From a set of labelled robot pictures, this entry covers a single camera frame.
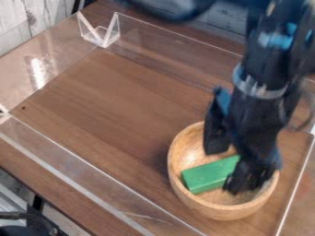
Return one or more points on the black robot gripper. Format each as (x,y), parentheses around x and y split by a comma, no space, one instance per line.
(258,113)

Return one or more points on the black device lower left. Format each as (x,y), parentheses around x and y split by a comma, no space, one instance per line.
(27,223)

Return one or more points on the clear acrylic corner bracket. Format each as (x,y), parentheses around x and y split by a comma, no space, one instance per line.
(101,35)

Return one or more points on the brown wooden bowl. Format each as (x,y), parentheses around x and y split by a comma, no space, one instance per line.
(215,203)

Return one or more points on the green rectangular block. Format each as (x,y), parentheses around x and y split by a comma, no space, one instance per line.
(209,176)

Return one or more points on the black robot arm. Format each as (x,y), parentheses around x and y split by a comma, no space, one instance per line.
(280,53)

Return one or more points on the clear acrylic front barrier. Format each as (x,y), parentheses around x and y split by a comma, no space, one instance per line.
(101,203)

